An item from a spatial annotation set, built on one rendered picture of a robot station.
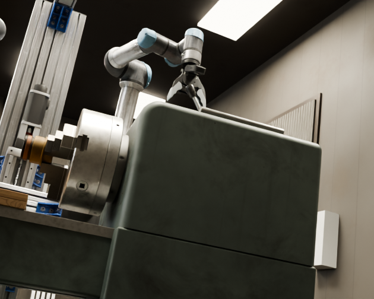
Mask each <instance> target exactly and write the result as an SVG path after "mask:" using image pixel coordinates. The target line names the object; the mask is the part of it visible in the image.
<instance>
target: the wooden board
mask: <svg viewBox="0 0 374 299"><path fill-rule="evenodd" d="M27 200H28V194H24V193H18V192H13V191H10V190H5V189H0V205H2V206H8V207H12V208H17V209H22V210H26V207H27Z"/></svg>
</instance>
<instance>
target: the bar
mask: <svg viewBox="0 0 374 299"><path fill-rule="evenodd" d="M199 112H203V113H206V114H210V115H213V116H217V117H222V118H224V119H228V120H232V121H235V122H239V123H243V124H246V125H250V126H254V127H257V128H261V129H265V130H268V131H272V132H276V133H280V134H284V129H280V128H276V127H274V126H270V125H266V124H263V123H259V122H255V121H253V120H249V119H244V118H242V117H238V116H233V115H231V114H227V113H223V112H219V111H216V110H213V109H208V108H206V107H202V106H201V107H200V109H199Z"/></svg>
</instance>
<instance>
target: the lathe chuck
mask: <svg viewBox="0 0 374 299"><path fill-rule="evenodd" d="M111 130H112V116H111V115H108V114H103V113H99V112H95V111H92V110H87V109H82V112H81V115H80V118H79V121H78V125H77V131H76V134H75V137H76V138H78V136H80V137H82V136H83V135H84V136H87V138H88V142H87V148H86V150H84V152H82V151H79V148H75V150H74V152H73V155H72V157H71V160H68V162H67V166H68V171H67V174H66V178H65V182H64V186H63V189H62V194H61V198H60V200H59V205H58V207H59V208H61V209H66V210H70V211H75V212H80V213H84V214H88V213H89V212H90V209H91V207H92V205H93V202H94V199H95V197H96V193H97V190H98V187H99V183H100V179H101V176H102V172H103V168H104V164H105V160H106V156H107V150H108V147H109V141H110V134H111ZM79 181H85V182H87V184H88V188H87V189H86V190H83V191H81V190H78V189H77V187H76V184H77V183H78V182H79Z"/></svg>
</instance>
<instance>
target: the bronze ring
mask: <svg viewBox="0 0 374 299"><path fill-rule="evenodd" d="M47 139H48V137H45V138H44V137H41V136H36V137H35V138H34V137H33V136H31V135H26V137H25V139H24V143H23V147H22V150H21V155H20V158H21V159H23V160H29V163H34V164H39V166H41V163H42V162H46V163H52V158H53V157H52V156H49V155H44V151H45V147H46V143H47Z"/></svg>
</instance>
